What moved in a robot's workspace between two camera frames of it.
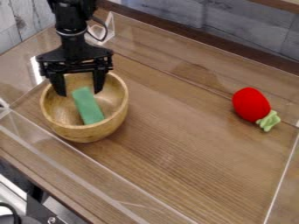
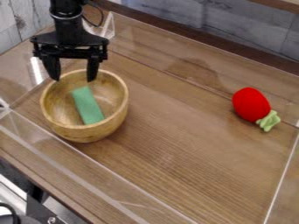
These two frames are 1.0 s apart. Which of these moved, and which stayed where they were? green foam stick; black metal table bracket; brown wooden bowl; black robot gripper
Moved: black robot gripper
Stayed: black metal table bracket; green foam stick; brown wooden bowl
